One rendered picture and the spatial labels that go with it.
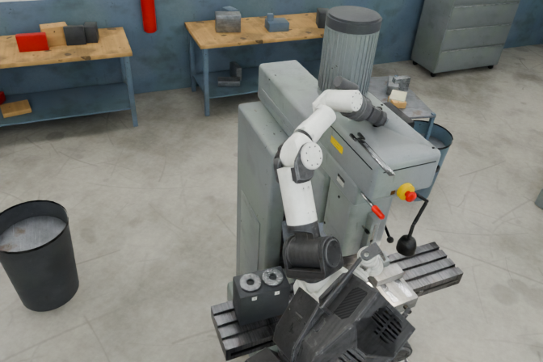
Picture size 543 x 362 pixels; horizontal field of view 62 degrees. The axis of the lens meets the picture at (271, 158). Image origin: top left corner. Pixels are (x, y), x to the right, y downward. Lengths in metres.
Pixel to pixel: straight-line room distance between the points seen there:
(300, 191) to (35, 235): 2.39
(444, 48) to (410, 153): 5.39
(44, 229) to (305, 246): 2.38
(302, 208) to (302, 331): 0.35
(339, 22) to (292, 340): 1.04
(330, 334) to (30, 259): 2.25
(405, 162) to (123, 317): 2.41
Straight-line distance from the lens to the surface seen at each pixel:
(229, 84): 5.56
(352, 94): 1.42
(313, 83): 2.22
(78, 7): 5.57
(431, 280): 2.44
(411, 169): 1.57
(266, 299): 2.01
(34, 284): 3.37
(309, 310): 1.38
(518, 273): 4.20
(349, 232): 1.83
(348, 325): 1.29
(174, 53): 5.87
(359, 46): 1.68
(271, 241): 2.38
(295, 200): 1.28
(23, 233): 3.44
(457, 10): 6.79
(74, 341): 3.40
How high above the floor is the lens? 2.71
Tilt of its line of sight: 35 degrees down
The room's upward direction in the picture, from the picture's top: 4 degrees clockwise
